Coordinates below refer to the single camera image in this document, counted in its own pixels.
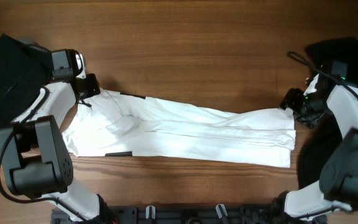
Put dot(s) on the white t-shirt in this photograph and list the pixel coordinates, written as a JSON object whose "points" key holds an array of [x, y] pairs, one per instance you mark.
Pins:
{"points": [[113, 122]]}

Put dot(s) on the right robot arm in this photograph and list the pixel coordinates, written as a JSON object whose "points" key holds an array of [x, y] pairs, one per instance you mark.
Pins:
{"points": [[337, 186]]}

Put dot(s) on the black garment on right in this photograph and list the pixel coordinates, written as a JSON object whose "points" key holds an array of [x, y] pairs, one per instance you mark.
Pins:
{"points": [[337, 56]]}

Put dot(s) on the grey folded garment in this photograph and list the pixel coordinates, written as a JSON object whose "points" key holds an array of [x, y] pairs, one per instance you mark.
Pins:
{"points": [[31, 43]]}

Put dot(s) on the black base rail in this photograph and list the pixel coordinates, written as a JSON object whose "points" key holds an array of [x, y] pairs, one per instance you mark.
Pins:
{"points": [[246, 214]]}

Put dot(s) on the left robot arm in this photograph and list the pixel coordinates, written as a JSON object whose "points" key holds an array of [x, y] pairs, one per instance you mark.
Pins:
{"points": [[35, 165]]}

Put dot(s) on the black folded garment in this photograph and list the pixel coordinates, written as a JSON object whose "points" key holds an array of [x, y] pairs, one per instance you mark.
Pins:
{"points": [[23, 71]]}

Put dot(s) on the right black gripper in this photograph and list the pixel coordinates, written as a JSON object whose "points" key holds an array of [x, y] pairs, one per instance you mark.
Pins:
{"points": [[291, 99]]}

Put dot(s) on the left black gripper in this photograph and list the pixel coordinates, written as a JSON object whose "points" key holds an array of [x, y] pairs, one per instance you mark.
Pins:
{"points": [[94, 89]]}

